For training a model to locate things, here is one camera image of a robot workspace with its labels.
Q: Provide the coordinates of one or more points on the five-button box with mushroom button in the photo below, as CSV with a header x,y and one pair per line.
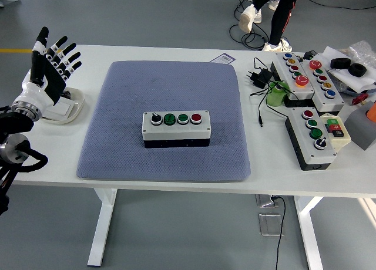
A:
x,y
305,91

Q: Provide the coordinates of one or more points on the purple-edged label card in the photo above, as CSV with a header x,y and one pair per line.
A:
x,y
222,58

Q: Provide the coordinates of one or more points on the orange object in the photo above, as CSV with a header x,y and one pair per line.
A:
x,y
372,113

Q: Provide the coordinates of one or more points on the beige shallow dish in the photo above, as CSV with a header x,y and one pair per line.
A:
x,y
77,105

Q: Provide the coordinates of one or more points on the white table leg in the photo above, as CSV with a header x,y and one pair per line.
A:
x,y
102,223
308,232

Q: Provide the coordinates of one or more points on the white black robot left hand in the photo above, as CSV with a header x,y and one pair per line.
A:
x,y
50,76

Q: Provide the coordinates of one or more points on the red emergency stop button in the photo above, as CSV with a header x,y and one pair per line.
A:
x,y
359,99

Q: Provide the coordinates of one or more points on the five-button box with red top button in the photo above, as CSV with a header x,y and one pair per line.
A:
x,y
321,104

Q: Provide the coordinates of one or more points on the grey box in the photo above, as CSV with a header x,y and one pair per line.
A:
x,y
359,129

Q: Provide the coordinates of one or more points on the metal floor socket box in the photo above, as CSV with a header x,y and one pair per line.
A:
x,y
264,200

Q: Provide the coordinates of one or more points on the white foam sheets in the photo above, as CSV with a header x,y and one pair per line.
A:
x,y
352,82

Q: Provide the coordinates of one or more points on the clear bubble wrap bag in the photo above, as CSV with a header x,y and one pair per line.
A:
x,y
364,51

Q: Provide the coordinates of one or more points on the small dark item in dish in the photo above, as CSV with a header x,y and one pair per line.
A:
x,y
67,94

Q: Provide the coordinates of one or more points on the beige two-button switch box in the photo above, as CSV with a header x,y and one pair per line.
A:
x,y
343,139

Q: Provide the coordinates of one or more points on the black power adapter plug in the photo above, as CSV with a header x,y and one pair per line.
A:
x,y
261,78

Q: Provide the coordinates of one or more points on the green tape roll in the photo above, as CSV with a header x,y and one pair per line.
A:
x,y
274,98

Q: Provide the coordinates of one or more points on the four-button control box with knob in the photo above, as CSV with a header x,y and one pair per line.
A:
x,y
176,132
318,158

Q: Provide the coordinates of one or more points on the metal floor socket lid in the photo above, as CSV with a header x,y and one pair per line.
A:
x,y
268,224

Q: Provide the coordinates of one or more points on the small black connector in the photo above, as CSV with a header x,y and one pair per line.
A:
x,y
310,54

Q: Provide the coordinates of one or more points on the white wall switch plate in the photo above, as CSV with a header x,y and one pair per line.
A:
x,y
60,111

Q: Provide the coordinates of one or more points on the grey-blue textured mat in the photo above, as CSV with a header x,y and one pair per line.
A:
x,y
176,85

